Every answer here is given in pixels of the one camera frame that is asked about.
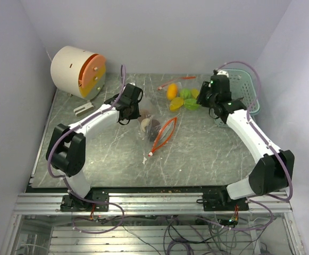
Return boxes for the teal plastic basket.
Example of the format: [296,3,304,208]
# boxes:
[211,69,260,127]

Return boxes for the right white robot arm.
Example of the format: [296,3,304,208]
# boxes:
[197,71,295,210]

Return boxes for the fake yellow fruit slice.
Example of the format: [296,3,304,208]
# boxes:
[191,89,199,99]

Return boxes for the white cylinder drawer unit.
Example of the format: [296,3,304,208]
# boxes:
[51,46,106,100]

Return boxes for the fake green starfruit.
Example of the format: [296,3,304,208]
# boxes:
[184,98,200,111]

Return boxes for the clear zip bag red seal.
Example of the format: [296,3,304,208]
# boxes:
[137,98,178,157]

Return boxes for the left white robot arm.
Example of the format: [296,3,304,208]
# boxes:
[46,83,143,211]

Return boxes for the aluminium frame rail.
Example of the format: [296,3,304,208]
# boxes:
[13,193,292,216]

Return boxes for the fake orange mango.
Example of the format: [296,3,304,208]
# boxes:
[166,83,179,101]

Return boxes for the small white slotted block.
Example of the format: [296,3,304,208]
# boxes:
[73,102,94,117]

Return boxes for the fake yellow starfruit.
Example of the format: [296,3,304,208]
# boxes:
[169,97,184,112]

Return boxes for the fake mushroom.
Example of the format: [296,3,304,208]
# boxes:
[140,118,152,132]

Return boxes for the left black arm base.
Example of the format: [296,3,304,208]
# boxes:
[60,191,109,212]

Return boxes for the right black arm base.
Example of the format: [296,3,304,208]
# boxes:
[196,192,249,211]

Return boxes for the fake dark purple fruit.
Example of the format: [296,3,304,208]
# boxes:
[147,119,161,142]

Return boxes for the fake green round fruit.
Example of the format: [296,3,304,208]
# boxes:
[179,88,192,100]

